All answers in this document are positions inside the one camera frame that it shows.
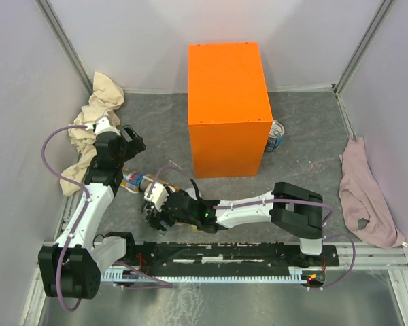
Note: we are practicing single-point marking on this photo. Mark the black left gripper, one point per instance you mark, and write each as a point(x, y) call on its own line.
point(134, 146)

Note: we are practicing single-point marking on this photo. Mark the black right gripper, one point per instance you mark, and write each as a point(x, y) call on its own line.
point(156, 218)

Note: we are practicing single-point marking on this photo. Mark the blue can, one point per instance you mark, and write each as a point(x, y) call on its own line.
point(275, 136)

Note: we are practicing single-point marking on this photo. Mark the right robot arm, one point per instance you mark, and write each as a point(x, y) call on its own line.
point(294, 209)

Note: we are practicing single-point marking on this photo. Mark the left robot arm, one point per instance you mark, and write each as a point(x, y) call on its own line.
point(72, 266)

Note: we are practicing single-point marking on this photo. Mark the orange box counter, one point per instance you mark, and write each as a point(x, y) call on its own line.
point(229, 113)

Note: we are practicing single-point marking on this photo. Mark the yellow labelled lying can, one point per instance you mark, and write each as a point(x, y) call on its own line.
point(131, 180)

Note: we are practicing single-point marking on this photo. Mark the mauve crumpled cloth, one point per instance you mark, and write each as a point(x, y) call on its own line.
point(365, 210)

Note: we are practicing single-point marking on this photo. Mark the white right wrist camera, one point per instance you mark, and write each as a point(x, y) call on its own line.
point(156, 196)

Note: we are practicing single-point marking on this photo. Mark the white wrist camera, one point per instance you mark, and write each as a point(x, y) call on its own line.
point(156, 196)
point(104, 124)

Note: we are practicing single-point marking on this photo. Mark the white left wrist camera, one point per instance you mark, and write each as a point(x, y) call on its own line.
point(104, 124)

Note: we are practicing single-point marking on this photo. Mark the aluminium frame post left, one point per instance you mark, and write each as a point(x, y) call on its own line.
point(51, 17)

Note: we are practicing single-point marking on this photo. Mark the aluminium frame post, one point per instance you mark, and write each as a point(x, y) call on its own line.
point(51, 17)
point(363, 45)

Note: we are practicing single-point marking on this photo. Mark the light blue cable duct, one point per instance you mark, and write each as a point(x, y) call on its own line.
point(123, 275)

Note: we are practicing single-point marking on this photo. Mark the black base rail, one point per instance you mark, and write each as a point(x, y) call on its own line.
point(225, 259)

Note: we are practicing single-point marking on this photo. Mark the aluminium frame post right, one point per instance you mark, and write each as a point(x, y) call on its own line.
point(363, 45)

